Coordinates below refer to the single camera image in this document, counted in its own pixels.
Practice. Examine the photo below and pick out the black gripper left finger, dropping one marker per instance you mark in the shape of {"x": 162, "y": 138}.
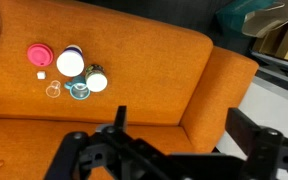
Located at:
{"x": 109, "y": 147}

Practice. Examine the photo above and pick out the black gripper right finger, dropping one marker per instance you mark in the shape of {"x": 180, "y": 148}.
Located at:
{"x": 266, "y": 148}

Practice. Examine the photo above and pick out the pink round lid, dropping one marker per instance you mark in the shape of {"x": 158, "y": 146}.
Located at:
{"x": 40, "y": 55}

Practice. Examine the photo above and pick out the jar with pale green lid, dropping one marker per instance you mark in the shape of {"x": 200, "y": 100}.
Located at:
{"x": 95, "y": 78}

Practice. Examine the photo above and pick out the blue-white cup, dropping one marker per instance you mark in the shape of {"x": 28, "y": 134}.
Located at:
{"x": 70, "y": 62}

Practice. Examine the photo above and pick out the small teal mug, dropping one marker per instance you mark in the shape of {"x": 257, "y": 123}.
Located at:
{"x": 78, "y": 88}

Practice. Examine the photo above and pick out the small clear glass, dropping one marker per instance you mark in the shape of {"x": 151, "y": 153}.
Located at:
{"x": 53, "y": 90}

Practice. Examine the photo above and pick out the orange fabric sofa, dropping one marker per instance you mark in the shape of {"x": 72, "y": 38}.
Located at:
{"x": 176, "y": 84}

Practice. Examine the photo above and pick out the small white cube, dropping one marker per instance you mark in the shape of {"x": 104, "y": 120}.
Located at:
{"x": 41, "y": 75}

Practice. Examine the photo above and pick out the cardboard boxes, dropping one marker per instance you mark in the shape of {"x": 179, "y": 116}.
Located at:
{"x": 266, "y": 20}

